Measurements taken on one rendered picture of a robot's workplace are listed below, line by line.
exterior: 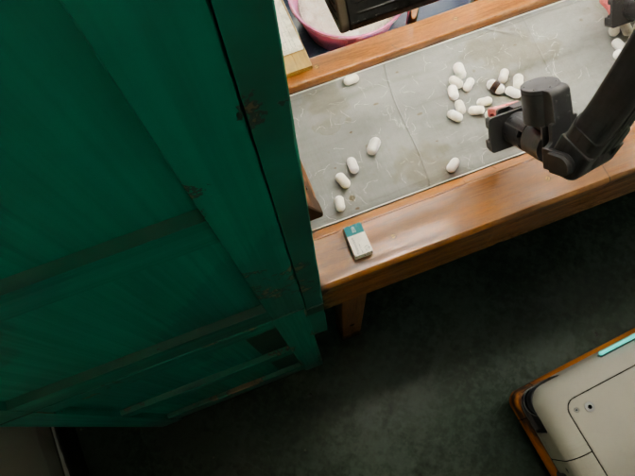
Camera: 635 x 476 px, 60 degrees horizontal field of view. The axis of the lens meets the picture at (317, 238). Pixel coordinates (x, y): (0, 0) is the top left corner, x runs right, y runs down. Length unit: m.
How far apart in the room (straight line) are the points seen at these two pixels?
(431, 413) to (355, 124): 0.95
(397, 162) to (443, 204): 0.13
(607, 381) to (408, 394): 0.54
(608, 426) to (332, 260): 0.87
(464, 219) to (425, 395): 0.81
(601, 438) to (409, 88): 0.96
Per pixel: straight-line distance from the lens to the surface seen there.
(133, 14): 0.27
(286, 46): 1.21
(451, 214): 1.05
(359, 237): 0.99
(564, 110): 0.91
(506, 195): 1.09
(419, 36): 1.24
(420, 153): 1.12
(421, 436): 1.74
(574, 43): 1.34
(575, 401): 1.55
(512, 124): 0.99
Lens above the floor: 1.72
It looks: 71 degrees down
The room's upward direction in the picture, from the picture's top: 8 degrees counter-clockwise
